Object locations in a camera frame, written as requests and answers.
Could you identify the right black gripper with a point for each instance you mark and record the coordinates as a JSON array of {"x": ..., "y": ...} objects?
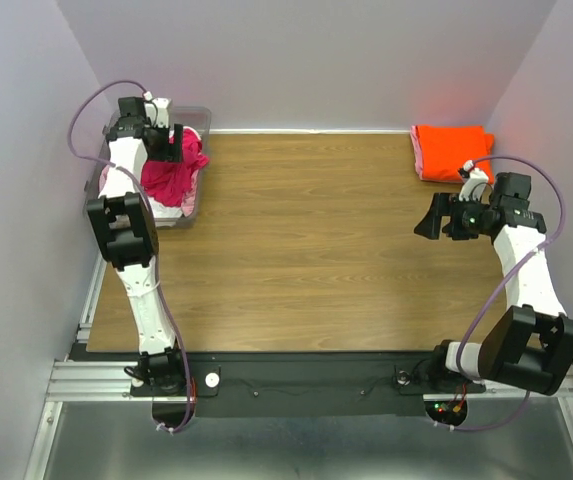
[{"x": 429, "y": 225}]

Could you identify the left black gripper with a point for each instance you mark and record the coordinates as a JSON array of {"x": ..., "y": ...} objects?
[{"x": 169, "y": 152}]

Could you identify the magenta t shirt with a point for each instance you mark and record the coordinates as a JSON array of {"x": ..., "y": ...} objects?
[{"x": 175, "y": 184}]

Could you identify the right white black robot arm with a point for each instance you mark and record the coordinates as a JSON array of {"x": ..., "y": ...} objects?
[{"x": 531, "y": 345}]

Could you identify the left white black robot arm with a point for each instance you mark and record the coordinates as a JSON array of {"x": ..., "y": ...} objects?
[{"x": 133, "y": 253}]

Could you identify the clear plastic bin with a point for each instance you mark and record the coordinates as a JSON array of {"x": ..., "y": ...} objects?
[{"x": 131, "y": 115}]

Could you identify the white t shirt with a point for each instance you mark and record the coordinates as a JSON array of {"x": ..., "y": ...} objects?
[{"x": 165, "y": 213}]

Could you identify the folded orange t shirt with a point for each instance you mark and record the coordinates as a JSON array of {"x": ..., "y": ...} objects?
[{"x": 446, "y": 149}]

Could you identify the folded pink t shirt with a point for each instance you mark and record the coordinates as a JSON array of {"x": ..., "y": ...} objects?
[{"x": 415, "y": 136}]

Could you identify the small circuit board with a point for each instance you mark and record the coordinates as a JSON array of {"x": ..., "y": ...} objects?
[{"x": 449, "y": 410}]

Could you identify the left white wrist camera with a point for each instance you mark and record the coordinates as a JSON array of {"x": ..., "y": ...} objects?
[{"x": 158, "y": 110}]

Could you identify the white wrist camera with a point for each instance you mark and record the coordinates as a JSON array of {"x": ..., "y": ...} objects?
[
  {"x": 475, "y": 180},
  {"x": 158, "y": 110}
]

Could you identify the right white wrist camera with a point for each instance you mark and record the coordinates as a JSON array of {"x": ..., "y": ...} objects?
[{"x": 475, "y": 180}]

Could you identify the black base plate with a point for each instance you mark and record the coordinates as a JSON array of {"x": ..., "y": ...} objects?
[{"x": 295, "y": 384}]

